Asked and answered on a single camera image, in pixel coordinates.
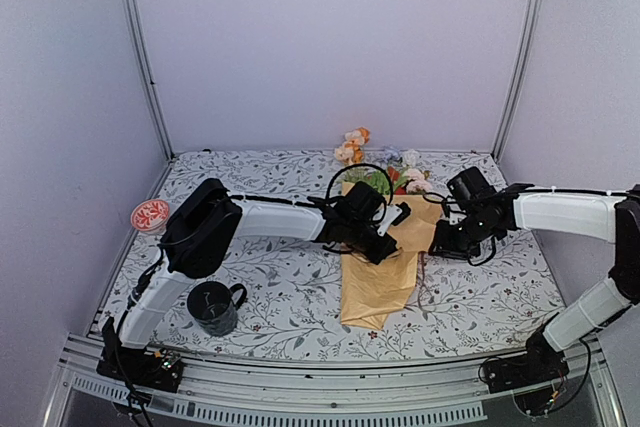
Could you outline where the left metal frame post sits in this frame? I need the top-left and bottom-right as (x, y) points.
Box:
(122, 0), (175, 162)

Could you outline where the cream rose fake stem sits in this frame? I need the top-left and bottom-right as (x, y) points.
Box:
(334, 131), (354, 166)

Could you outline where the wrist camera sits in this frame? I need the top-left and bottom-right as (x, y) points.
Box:
(337, 181), (411, 237)
(446, 167), (500, 224)

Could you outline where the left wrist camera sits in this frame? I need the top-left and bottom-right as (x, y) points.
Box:
(337, 181), (411, 237)

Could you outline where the orange wrapping paper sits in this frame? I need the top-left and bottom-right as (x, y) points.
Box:
(387, 166), (408, 195)

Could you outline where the blue fake flower stem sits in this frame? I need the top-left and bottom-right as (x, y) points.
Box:
(382, 146), (403, 167)

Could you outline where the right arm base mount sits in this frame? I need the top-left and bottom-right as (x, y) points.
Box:
(477, 327), (593, 418)

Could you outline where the metal frame post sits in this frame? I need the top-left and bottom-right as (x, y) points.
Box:
(491, 0), (543, 164)
(122, 0), (175, 162)

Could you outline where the floral patterned tablecloth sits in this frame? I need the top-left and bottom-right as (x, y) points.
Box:
(99, 148), (566, 363)

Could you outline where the red white patterned bowl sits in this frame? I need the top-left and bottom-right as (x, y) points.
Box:
(130, 199), (170, 233)

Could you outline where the tan raffia ribbon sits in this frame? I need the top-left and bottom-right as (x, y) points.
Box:
(415, 252), (437, 313)

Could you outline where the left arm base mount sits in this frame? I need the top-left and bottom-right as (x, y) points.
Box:
(96, 317), (184, 393)

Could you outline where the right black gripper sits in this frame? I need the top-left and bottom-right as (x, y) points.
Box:
(428, 212), (498, 261)

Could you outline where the green leafy fake stem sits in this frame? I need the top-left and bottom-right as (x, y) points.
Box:
(345, 167), (399, 196)

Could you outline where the black mug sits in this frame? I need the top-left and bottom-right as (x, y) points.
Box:
(187, 281), (248, 337)

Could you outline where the yellow wrapping paper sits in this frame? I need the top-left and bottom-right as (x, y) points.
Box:
(340, 195), (442, 331)

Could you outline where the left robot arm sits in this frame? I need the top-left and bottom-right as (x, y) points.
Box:
(102, 178), (411, 381)

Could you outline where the right metal frame post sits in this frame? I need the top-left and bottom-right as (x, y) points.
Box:
(491, 0), (543, 164)

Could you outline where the black camera cable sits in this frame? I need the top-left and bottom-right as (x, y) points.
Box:
(327, 162), (394, 203)

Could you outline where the pink rose fake stem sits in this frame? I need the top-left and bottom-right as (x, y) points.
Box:
(404, 168), (433, 195)

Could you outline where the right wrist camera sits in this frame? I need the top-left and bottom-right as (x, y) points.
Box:
(446, 167), (500, 224)

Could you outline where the orange fake flower stem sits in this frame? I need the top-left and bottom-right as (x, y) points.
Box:
(348, 127), (370, 164)

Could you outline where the front aluminium rail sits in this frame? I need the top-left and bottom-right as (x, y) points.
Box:
(39, 335), (637, 426)

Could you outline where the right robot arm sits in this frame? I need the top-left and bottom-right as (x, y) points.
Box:
(429, 174), (639, 383)

